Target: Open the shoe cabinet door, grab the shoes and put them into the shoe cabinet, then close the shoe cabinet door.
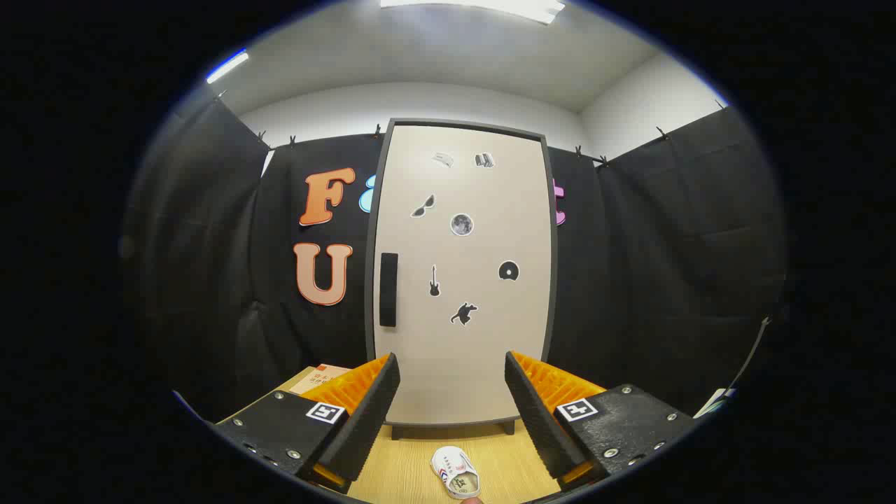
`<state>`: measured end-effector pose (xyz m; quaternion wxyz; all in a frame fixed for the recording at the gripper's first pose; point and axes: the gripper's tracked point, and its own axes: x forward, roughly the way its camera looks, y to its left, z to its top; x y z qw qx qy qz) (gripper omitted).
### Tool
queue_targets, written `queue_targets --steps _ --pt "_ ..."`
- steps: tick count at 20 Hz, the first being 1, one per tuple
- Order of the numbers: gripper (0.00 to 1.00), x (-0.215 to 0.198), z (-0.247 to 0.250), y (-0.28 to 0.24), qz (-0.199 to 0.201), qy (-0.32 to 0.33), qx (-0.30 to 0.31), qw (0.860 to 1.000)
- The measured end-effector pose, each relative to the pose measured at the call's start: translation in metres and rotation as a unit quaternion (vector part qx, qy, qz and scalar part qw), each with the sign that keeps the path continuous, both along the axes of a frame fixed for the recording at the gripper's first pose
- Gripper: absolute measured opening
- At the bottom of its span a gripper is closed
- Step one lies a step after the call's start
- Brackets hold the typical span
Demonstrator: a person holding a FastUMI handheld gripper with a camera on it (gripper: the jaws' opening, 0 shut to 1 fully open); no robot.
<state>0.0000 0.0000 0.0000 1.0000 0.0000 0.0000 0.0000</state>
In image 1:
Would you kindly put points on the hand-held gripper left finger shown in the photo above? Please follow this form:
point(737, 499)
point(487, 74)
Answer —
point(367, 420)

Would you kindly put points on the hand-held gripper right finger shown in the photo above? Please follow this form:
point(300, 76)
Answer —
point(535, 420)

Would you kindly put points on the white shoe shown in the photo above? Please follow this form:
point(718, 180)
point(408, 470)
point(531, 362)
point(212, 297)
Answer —
point(451, 465)

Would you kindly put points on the grey shoe cabinet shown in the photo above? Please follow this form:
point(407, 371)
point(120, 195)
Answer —
point(373, 210)

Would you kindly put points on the beige shoe cabinet door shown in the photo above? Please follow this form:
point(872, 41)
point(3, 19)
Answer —
point(490, 210)

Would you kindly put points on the tan cover book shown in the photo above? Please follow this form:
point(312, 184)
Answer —
point(315, 381)

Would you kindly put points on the black backdrop cloth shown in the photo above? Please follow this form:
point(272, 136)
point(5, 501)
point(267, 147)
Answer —
point(630, 280)

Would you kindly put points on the narrow ceiling light strip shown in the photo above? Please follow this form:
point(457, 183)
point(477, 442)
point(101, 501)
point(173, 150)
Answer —
point(227, 66)

